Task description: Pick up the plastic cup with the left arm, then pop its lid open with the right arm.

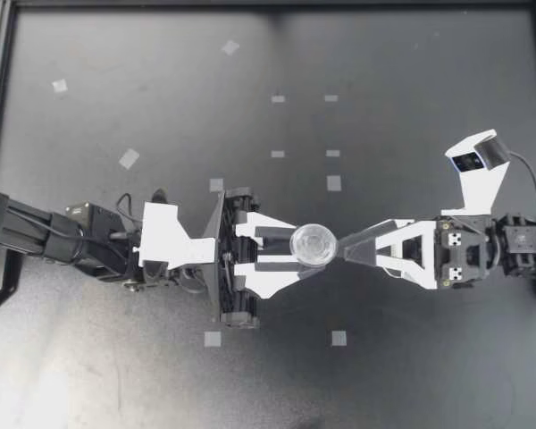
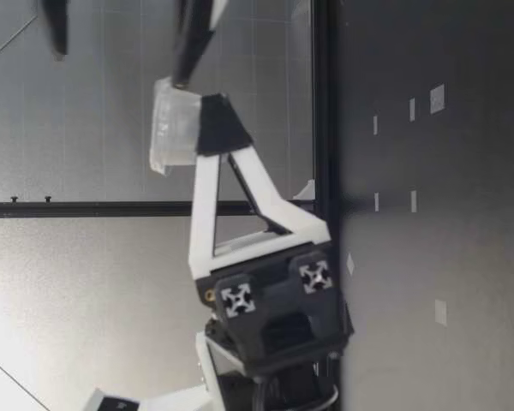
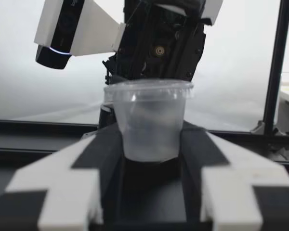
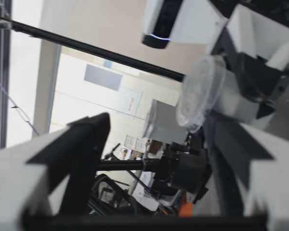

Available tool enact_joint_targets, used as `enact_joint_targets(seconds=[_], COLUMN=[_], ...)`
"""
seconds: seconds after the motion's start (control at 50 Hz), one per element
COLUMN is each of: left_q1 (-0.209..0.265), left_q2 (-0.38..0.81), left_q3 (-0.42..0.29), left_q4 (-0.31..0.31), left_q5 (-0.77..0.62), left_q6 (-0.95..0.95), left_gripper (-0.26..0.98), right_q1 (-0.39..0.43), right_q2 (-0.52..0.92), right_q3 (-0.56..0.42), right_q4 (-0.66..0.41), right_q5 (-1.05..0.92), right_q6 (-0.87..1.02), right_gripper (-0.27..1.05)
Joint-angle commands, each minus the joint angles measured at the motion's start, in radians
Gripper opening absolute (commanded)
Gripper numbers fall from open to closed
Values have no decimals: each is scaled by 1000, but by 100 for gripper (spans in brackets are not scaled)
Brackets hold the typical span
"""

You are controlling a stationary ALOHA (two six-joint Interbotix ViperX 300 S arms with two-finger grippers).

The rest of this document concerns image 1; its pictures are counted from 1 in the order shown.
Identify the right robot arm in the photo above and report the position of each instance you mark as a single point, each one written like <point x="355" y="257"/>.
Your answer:
<point x="525" y="243"/>

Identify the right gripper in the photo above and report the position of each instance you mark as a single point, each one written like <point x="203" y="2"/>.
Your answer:
<point x="466" y="259"/>

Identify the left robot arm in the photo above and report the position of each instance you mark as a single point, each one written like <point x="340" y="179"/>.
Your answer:
<point x="22" y="225"/>

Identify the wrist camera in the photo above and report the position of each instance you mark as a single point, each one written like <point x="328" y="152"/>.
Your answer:
<point x="161" y="232"/>
<point x="478" y="187"/>

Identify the clear plastic cup with lid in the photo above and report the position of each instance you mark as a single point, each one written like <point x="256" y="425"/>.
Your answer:
<point x="313" y="246"/>

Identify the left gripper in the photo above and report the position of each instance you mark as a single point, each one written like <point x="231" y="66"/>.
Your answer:
<point x="243" y="308"/>

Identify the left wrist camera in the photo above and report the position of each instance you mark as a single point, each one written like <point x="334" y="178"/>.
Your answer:
<point x="161" y="232"/>

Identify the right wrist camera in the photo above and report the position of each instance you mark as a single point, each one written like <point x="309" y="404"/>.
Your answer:
<point x="478" y="187"/>

